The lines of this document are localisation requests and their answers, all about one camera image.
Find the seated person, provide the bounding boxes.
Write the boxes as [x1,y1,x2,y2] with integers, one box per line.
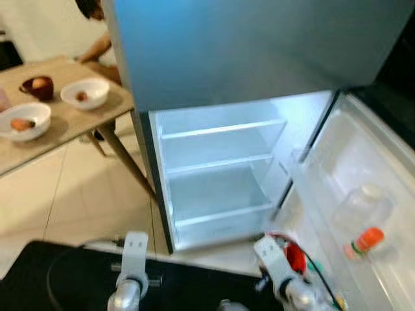
[75,0,124,84]

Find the silver fridge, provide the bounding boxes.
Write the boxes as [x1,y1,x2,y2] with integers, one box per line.
[104,0,415,255]

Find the dark metal table leg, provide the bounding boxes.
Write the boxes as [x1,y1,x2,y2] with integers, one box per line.
[83,133,108,158]
[97,123,158,202]

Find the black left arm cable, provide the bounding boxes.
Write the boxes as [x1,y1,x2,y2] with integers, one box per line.
[45,238,127,311]

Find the black floor mat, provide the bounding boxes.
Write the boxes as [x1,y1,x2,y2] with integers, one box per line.
[0,240,273,311]

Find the glass fridge shelf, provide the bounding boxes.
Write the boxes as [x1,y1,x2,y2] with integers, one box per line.
[159,119,287,140]
[165,154,276,179]

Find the clear bottle with orange cap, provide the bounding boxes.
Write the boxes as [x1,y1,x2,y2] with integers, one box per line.
[332,185,394,261]

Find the white ceramic bowl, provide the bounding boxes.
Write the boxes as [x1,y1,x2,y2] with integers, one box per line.
[0,102,52,143]
[60,78,110,111]

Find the silver fridge door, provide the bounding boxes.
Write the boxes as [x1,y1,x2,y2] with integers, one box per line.
[289,91,415,311]

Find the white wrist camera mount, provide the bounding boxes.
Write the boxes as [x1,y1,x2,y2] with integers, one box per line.
[253,235,296,295]
[119,231,150,286]

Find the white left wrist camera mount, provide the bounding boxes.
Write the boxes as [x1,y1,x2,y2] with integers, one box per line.
[119,231,150,286]

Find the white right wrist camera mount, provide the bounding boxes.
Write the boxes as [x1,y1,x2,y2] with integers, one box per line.
[253,235,296,295]

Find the black chair back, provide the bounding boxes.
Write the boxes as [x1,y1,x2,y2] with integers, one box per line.
[0,29,23,71]

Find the orange carrot with dark tip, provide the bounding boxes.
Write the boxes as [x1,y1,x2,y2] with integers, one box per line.
[10,118,36,132]

